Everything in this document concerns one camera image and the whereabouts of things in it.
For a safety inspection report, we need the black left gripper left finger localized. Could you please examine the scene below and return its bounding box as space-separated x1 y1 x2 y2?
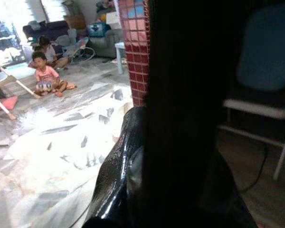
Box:
82 105 148 228

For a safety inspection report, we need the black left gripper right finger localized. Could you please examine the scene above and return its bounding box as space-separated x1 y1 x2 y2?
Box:
199 152 258 228

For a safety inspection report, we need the white patterned floor sheet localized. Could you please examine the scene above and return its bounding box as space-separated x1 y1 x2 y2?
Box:
3 85 134 228

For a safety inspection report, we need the red tiled brick pillar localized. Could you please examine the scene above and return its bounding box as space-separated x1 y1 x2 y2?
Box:
118 0 151 108

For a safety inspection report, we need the light blue plastic stool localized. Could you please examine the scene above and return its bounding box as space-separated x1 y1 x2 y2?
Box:
114 41 127 76

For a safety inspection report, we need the child in pink shirt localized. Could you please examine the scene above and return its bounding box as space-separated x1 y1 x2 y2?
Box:
28 50 78 97

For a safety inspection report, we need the grey armchair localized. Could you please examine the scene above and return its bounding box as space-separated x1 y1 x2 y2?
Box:
86 28 124 59

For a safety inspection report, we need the flat pink cushion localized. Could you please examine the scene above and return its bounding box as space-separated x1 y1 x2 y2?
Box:
0 95 19 113

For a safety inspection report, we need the baby bouncer seat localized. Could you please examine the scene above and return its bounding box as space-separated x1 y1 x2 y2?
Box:
61 36 97 64

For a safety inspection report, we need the child in white shirt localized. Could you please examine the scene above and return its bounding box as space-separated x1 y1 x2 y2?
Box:
37 35 69 71

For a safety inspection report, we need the white high chair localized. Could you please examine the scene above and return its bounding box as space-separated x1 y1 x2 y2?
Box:
0 52 42 120

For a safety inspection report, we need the blue printed pillow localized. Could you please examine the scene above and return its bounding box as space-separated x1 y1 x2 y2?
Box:
86 22 108 38

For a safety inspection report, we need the blue white folding chair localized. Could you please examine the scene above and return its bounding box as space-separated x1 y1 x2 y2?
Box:
216 4 285 181

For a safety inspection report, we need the brown cardboard box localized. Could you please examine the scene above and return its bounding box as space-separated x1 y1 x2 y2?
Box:
63 14 86 30

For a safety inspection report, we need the purple sofa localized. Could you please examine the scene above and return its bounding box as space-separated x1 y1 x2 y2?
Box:
22 20 70 40

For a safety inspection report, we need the black floor cable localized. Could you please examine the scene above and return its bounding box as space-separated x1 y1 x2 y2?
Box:
237 142 269 193

